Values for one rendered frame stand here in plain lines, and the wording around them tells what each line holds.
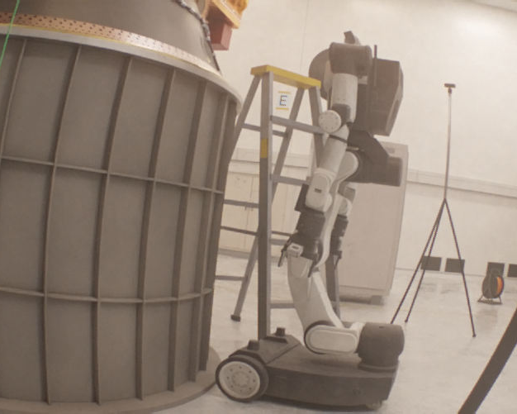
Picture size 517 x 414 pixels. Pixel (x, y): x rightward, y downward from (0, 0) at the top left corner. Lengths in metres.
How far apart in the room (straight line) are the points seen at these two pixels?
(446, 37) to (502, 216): 3.37
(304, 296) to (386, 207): 3.12
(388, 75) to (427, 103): 7.33
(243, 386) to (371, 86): 1.22
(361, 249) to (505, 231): 4.71
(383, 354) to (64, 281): 1.21
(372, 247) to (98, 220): 3.83
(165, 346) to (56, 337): 0.50
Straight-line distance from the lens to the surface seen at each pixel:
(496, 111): 9.63
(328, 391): 2.01
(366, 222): 5.18
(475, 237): 9.30
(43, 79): 1.56
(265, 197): 2.82
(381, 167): 2.08
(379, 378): 2.03
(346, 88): 1.95
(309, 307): 2.14
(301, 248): 1.91
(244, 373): 2.04
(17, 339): 1.61
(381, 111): 2.08
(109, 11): 1.75
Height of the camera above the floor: 0.73
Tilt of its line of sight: 1 degrees up
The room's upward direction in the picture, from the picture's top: 7 degrees clockwise
